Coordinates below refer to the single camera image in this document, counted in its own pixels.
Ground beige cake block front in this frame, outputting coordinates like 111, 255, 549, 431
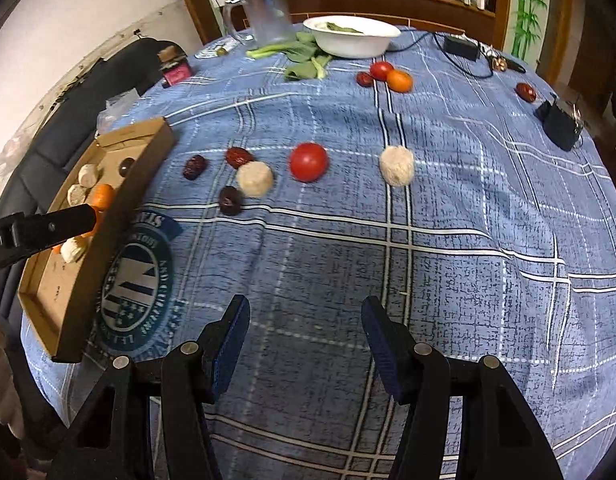
60, 235, 88, 264

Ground beige cake block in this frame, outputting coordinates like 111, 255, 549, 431
78, 164, 99, 188
60, 235, 88, 264

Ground beige cylinder cake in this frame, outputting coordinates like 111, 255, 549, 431
67, 184, 90, 207

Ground large red date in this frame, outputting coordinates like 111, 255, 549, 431
118, 157, 135, 178

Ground dark round date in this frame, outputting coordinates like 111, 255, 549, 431
218, 185, 244, 216

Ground white puffed cake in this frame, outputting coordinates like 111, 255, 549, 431
379, 145, 414, 188

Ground black sofa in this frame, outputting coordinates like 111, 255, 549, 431
0, 37, 190, 321

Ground cardboard box tray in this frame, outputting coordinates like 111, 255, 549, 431
18, 117, 177, 363

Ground clear plastic bag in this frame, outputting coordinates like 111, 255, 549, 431
96, 89, 140, 136

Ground dark purple date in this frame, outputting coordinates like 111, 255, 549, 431
182, 155, 208, 181

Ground pink black small box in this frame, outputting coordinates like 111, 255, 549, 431
158, 46, 193, 88

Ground red date middle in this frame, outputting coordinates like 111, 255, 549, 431
224, 146, 256, 169

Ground round beige cake middle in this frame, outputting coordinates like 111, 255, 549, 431
236, 160, 274, 198

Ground blue plaid tablecloth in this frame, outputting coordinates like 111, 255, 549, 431
21, 29, 616, 479

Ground large red tomato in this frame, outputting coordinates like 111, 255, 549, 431
289, 143, 329, 182

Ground black power adapter right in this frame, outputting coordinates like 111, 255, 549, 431
535, 94, 584, 152

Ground clear plastic pitcher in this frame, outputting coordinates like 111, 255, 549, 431
222, 0, 295, 48

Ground green leafy vegetable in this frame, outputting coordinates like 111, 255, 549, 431
246, 32, 333, 81

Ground far right red date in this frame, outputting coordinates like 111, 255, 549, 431
515, 82, 537, 103

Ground small far tangerine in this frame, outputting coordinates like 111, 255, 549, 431
386, 70, 414, 93

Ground small far red date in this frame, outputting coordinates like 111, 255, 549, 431
355, 72, 374, 88

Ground white bowl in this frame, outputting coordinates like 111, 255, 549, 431
302, 15, 401, 58

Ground small far tomato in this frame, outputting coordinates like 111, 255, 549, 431
370, 61, 393, 81

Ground black power brick far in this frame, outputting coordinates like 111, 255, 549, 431
442, 35, 482, 62

